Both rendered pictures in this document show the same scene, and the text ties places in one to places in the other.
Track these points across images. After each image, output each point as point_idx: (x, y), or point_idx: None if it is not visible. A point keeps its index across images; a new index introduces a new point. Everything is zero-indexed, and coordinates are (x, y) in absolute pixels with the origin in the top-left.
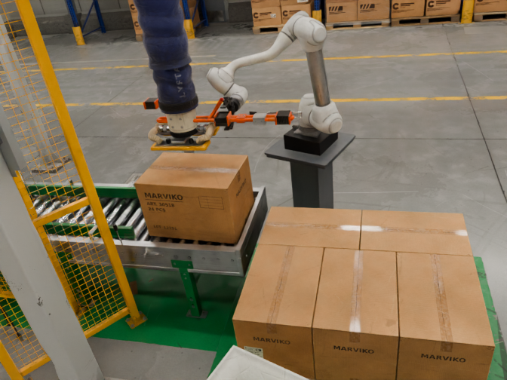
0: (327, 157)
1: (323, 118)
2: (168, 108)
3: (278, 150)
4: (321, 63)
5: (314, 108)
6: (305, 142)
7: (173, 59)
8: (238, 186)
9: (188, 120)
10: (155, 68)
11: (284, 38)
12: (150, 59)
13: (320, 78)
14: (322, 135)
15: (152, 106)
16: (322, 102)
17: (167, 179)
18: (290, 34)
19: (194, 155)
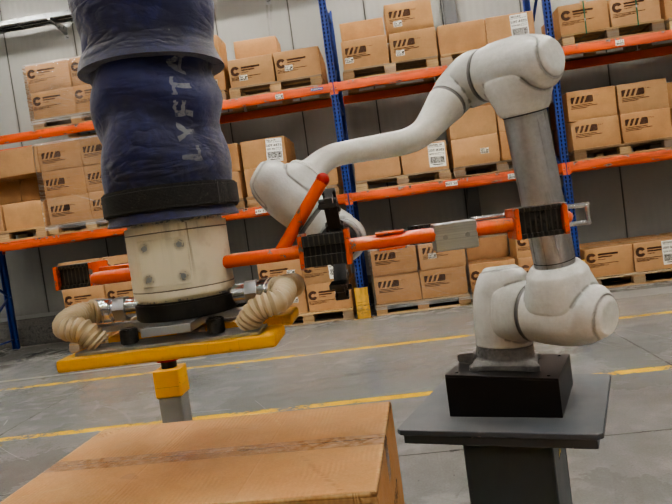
0: (587, 417)
1: (570, 297)
2: (139, 198)
3: (433, 421)
4: (551, 146)
5: (540, 276)
6: (512, 386)
7: (167, 25)
8: (390, 498)
9: (209, 253)
10: (103, 53)
11: (447, 96)
12: (87, 34)
13: (552, 184)
14: (547, 366)
15: (82, 279)
16: (560, 255)
17: (116, 493)
18: (460, 89)
19: (210, 423)
